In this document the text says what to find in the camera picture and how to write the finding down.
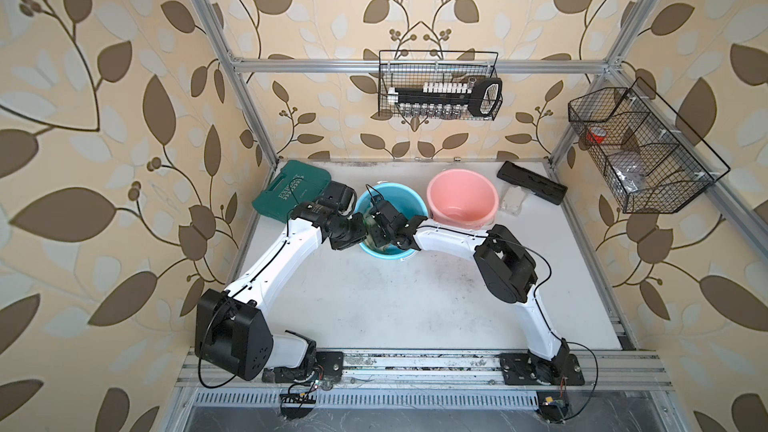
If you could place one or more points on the black wire basket right wall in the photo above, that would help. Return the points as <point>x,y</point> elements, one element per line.
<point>680,164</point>

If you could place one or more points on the pink plastic bucket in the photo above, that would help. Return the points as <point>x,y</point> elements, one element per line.
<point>462,198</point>

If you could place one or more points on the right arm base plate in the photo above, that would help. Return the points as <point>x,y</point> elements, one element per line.
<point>520,369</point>

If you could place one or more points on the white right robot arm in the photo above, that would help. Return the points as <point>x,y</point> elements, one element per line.
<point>507,268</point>

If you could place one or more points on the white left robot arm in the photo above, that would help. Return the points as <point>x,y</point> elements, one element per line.
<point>232,330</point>

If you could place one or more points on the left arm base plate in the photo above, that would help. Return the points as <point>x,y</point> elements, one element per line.
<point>324,367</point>

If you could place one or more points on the clear bag with white part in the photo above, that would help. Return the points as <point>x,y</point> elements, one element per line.
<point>512,200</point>

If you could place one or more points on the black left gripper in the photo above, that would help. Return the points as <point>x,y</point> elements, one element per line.
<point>361,231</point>

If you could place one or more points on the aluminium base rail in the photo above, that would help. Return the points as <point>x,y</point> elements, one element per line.
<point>442,379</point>

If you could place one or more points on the green tool case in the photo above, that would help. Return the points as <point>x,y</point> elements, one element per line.
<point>296,182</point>

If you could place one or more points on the black socket set holder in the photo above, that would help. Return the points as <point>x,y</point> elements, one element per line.
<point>477,99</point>

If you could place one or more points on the black wire basket wall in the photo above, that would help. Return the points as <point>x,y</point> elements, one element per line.
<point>412,68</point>
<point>680,164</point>

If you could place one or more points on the black wire basket back wall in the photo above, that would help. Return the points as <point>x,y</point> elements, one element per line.
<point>412,68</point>

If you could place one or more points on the blue plastic bucket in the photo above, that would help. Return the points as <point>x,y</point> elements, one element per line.
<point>406,201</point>

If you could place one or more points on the beige cleaning cloth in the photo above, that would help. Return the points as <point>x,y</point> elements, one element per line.
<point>377,243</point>

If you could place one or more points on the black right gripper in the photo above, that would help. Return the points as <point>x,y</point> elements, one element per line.
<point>377,238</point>

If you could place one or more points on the black plastic tray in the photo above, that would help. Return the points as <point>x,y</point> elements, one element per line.
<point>541,186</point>

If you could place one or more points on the clear plastic bag in basket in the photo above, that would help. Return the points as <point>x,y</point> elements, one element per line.
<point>630,170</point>

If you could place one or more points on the red tape roll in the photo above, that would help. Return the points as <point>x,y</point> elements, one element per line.
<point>595,135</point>

